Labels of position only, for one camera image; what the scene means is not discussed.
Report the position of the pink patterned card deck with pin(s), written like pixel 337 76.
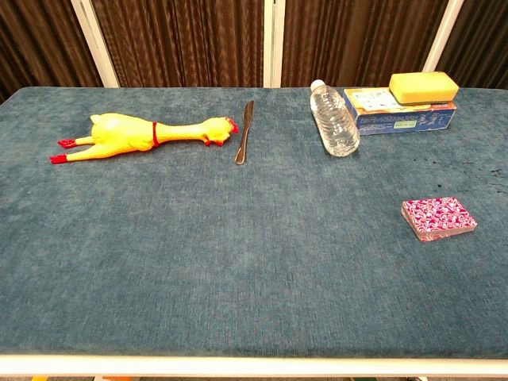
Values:
pixel 436 216

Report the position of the brown pleated curtain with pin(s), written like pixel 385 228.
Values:
pixel 178 39

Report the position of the steel table knife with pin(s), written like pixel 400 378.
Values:
pixel 243 143

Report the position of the white upright frame post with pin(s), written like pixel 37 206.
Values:
pixel 274 39

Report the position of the white slanted frame post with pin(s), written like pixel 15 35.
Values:
pixel 93 39
pixel 444 35

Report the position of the clear plastic water bottle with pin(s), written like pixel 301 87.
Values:
pixel 335 123

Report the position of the yellow sponge block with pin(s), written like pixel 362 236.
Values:
pixel 420 89

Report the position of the orange object under table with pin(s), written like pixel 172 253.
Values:
pixel 39 379
pixel 116 379

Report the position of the yellow rubber chicken toy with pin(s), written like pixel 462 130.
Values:
pixel 119 137

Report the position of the blue and orange cardboard box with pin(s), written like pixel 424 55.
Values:
pixel 397 123

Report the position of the blue velvet table cover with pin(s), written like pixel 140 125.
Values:
pixel 198 238

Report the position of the white table frame edge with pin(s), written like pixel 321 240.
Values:
pixel 238 366

